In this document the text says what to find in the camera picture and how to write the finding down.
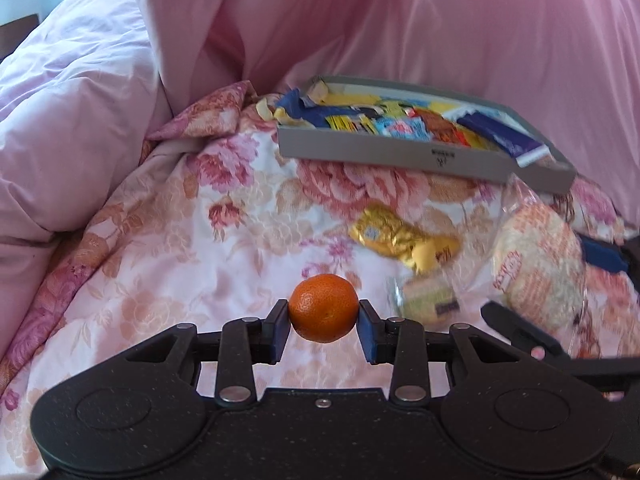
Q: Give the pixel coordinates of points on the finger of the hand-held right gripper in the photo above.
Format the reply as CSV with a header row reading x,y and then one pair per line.
x,y
602,255
520,330

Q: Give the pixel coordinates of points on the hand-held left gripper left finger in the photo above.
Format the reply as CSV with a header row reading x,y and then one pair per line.
x,y
280,332

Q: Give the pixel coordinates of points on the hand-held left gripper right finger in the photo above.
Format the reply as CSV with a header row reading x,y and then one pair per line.
x,y
368,334

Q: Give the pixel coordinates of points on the tangerine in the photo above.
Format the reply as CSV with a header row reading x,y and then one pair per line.
x,y
324,307

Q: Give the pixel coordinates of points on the clear rice cracker packet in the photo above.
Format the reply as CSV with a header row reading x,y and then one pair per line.
x,y
537,260

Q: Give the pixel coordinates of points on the dark blue snack packet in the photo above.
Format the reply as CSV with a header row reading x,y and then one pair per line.
x,y
500,136

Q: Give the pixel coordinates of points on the grey cardboard box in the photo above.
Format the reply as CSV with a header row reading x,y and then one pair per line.
x,y
375,152

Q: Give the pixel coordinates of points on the light blue pig packet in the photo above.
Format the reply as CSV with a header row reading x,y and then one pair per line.
x,y
397,127

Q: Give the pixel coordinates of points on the yellow green snack bar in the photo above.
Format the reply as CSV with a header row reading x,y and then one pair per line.
x,y
347,123

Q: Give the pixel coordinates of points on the green cake clear packet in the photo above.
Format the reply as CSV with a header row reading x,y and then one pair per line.
x,y
427,301

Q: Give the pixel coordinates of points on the gold foil snack packet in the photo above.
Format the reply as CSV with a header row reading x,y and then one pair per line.
x,y
395,235

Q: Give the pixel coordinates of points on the floral bed sheet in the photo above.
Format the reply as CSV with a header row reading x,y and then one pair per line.
x,y
175,240

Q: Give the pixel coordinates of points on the red snack packet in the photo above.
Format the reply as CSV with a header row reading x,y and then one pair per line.
x,y
445,130

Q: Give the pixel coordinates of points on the salmon pink cloth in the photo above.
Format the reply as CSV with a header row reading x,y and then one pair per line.
x,y
425,20

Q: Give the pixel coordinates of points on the pink pillow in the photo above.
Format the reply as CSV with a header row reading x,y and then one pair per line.
x,y
75,110

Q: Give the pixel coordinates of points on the dark wooden headboard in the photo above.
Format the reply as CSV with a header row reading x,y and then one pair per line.
x,y
17,35

